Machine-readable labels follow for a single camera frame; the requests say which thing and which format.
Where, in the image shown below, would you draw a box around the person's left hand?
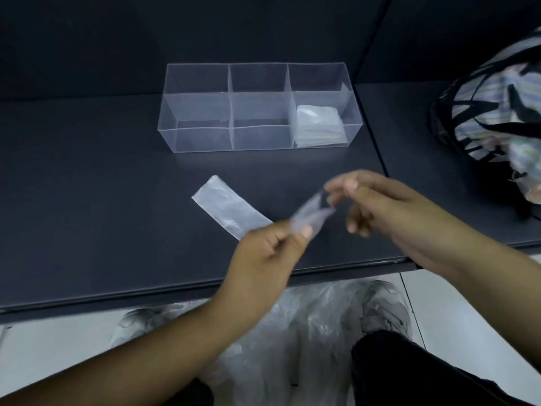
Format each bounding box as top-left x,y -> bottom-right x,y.
213,219 -> 316,330

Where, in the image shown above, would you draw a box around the person's right hand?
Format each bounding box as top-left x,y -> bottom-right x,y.
323,169 -> 465,275

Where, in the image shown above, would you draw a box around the pile of plastic bags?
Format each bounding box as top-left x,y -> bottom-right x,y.
185,283 -> 373,406

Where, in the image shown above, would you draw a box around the clear three-compartment plastic box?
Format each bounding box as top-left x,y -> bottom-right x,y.
157,62 -> 363,154

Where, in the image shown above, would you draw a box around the person's right forearm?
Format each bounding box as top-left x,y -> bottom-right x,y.
418,223 -> 541,387

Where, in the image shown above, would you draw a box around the person's left forearm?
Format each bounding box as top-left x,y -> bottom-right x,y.
0,299 -> 254,406

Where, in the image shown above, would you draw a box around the person's right grey shoe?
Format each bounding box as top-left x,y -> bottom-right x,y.
359,281 -> 413,339

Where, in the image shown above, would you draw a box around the black white striped tote bag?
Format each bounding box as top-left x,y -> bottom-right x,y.
430,27 -> 541,218

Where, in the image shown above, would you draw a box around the black trousers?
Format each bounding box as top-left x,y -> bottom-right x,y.
177,329 -> 538,406

